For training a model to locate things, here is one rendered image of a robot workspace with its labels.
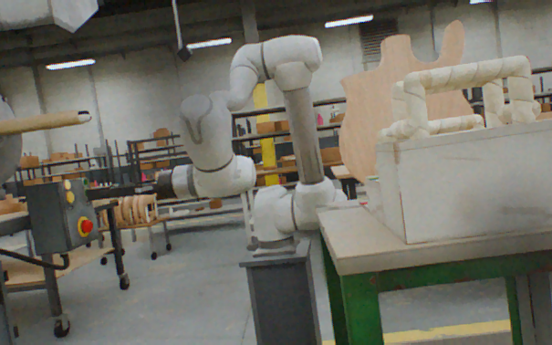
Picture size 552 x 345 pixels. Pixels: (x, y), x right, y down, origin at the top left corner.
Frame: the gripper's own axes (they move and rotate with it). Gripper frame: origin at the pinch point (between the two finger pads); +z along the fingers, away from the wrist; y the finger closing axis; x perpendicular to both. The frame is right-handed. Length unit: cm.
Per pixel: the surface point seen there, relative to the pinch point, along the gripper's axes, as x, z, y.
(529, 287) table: -40, -109, 1
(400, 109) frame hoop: 10, -73, -26
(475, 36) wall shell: 254, -670, 1091
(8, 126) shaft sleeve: 18.2, 7.9, -17.6
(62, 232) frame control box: -9.4, 14.0, 2.4
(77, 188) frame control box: 1.7, 12.8, 10.6
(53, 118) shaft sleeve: 18.6, -2.0, -17.5
